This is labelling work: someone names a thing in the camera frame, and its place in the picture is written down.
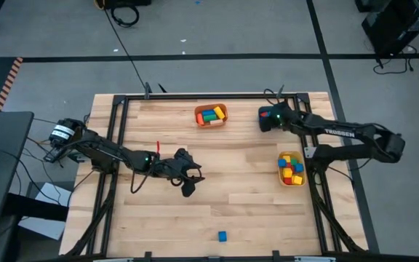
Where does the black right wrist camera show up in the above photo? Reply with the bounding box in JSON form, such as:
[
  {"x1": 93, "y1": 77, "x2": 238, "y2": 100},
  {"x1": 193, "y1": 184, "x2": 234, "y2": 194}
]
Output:
[{"x1": 259, "y1": 116, "x2": 274, "y2": 133}]

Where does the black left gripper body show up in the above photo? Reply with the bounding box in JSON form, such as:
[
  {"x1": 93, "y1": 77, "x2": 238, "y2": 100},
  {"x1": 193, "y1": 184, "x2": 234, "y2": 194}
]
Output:
[{"x1": 163, "y1": 147, "x2": 196, "y2": 182}]

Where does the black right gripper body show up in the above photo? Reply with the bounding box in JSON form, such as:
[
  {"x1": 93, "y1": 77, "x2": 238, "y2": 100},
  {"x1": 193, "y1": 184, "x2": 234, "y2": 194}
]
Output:
[{"x1": 270, "y1": 102, "x2": 295, "y2": 131}]

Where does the black floor tape line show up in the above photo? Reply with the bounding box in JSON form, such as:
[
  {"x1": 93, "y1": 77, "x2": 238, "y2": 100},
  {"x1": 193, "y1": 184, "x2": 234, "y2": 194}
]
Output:
[
  {"x1": 305, "y1": 0, "x2": 380, "y2": 254},
  {"x1": 16, "y1": 52, "x2": 419, "y2": 63}
]

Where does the black computer tower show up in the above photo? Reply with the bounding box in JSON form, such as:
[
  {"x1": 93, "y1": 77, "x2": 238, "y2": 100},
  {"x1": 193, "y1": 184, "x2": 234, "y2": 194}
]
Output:
[{"x1": 361, "y1": 0, "x2": 419, "y2": 59}]

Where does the long black floor cable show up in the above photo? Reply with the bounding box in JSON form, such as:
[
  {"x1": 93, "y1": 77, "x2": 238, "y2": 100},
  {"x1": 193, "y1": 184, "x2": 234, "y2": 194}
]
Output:
[{"x1": 102, "y1": 7, "x2": 151, "y2": 90}]

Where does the black power adapter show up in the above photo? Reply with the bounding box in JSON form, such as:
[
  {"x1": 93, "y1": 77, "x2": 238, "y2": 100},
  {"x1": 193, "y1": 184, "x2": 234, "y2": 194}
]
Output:
[{"x1": 43, "y1": 145, "x2": 65, "y2": 163}]

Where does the orange black hazard tape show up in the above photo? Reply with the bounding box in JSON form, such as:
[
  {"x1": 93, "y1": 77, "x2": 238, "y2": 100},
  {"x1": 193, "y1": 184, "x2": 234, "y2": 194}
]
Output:
[{"x1": 0, "y1": 56, "x2": 24, "y2": 113}]

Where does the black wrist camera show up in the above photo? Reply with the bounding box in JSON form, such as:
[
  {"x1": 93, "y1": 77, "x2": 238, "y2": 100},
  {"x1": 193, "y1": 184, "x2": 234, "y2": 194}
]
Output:
[
  {"x1": 181, "y1": 180, "x2": 197, "y2": 199},
  {"x1": 259, "y1": 116, "x2": 274, "y2": 133}
]

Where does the yellow plastic bin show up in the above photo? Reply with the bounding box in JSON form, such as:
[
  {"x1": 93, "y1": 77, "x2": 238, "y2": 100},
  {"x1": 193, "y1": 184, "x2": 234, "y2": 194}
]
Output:
[{"x1": 277, "y1": 150, "x2": 308, "y2": 188}]

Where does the black power cable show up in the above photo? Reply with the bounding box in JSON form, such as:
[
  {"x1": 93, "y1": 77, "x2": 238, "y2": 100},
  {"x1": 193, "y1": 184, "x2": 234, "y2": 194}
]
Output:
[{"x1": 372, "y1": 45, "x2": 418, "y2": 76}]

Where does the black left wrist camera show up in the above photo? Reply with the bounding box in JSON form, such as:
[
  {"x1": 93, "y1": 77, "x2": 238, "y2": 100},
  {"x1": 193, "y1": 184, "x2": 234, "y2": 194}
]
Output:
[{"x1": 181, "y1": 180, "x2": 197, "y2": 199}]

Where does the black metal table frame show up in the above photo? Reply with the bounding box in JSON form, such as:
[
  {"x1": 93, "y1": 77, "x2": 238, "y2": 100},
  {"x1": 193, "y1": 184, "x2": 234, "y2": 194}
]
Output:
[{"x1": 63, "y1": 82, "x2": 369, "y2": 262}]

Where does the black coiled cable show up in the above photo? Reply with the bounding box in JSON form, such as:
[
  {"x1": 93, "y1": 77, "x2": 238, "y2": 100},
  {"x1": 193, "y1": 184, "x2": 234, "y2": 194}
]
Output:
[{"x1": 109, "y1": 2, "x2": 140, "y2": 28}]

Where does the orange plastic bin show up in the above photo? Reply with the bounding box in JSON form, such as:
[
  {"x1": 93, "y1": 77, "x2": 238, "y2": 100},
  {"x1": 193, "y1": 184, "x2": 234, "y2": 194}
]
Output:
[{"x1": 193, "y1": 103, "x2": 229, "y2": 129}]

